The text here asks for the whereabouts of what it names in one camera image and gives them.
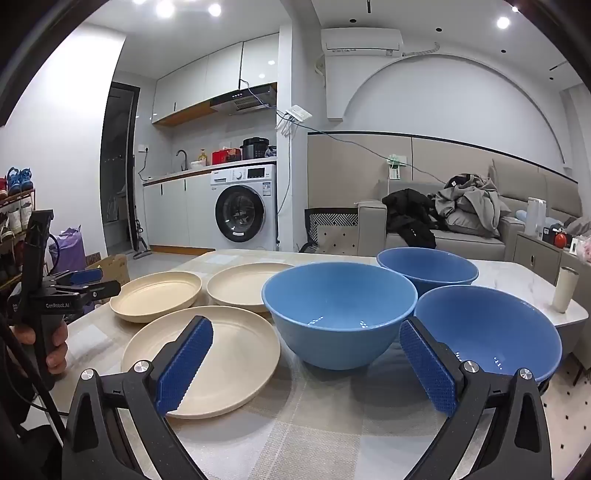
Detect checked tablecloth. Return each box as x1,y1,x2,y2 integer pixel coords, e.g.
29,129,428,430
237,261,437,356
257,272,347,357
60,249,573,480

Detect black pressure cooker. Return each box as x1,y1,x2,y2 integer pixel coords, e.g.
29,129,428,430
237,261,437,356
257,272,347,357
242,137,269,161

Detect grey pillow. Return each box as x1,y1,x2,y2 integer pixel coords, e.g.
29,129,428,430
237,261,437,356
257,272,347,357
445,210,502,238

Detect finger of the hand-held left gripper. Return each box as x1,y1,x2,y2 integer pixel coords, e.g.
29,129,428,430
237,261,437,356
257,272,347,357
46,280,122,305
45,268,103,288

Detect white upper cabinets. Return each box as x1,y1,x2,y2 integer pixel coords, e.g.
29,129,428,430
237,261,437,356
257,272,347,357
151,32,280,125

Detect black cable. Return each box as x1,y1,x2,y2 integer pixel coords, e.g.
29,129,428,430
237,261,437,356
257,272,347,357
0,314,68,444

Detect patterned cushion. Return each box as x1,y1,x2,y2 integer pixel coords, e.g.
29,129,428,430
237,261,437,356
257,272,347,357
304,208,361,254

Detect grey sofa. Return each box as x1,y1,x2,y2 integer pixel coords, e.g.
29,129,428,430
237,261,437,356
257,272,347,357
358,159,591,261

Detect white air conditioner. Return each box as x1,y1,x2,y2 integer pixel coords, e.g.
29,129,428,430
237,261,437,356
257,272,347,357
320,27,404,58

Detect white lower cabinets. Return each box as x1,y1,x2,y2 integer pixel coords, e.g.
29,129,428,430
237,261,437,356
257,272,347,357
142,173,218,247

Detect beige side table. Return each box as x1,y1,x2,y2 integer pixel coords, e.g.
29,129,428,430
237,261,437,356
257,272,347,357
512,231,591,287

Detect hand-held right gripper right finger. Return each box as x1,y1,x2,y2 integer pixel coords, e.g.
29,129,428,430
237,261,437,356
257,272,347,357
399,316,552,480

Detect purple bag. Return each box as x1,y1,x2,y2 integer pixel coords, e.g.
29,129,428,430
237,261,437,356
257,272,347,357
48,226,88,273

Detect white cabinets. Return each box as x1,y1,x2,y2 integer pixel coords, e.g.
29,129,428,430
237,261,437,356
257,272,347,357
151,32,280,125
142,173,218,247

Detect beige plate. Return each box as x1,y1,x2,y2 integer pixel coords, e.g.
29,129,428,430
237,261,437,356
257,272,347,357
109,271,203,324
121,305,281,420
206,262,296,315

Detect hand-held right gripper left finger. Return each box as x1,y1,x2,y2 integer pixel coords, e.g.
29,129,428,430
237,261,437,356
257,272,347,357
62,315,215,480

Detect blue bowl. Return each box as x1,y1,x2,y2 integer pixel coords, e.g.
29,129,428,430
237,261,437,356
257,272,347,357
262,263,419,371
413,285,563,393
376,247,479,296

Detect white tumbler cup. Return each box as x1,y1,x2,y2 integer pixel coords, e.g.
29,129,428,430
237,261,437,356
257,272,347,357
553,266,580,313

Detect grey clothes pile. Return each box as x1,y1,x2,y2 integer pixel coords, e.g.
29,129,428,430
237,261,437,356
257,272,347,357
431,173,512,238

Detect person's left forearm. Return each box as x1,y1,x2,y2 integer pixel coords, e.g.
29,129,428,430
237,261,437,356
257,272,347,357
0,351,65,480

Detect upright vacuum cleaner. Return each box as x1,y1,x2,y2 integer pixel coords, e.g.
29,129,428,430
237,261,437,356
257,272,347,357
130,152,153,259

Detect range hood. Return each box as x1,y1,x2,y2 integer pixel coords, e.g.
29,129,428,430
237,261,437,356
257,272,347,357
210,83,278,116

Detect dark glass door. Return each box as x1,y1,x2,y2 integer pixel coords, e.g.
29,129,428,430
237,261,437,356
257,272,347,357
100,82,141,257

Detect cardboard box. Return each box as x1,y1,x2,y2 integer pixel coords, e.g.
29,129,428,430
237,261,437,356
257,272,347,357
85,254,131,296

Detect white washing machine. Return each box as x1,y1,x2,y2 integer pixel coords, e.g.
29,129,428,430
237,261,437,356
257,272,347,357
210,164,278,245

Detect black jacket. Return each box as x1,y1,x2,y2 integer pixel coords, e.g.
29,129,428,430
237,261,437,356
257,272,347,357
382,188,446,250

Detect person's left hand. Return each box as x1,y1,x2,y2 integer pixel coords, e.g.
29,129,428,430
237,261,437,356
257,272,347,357
13,320,70,376

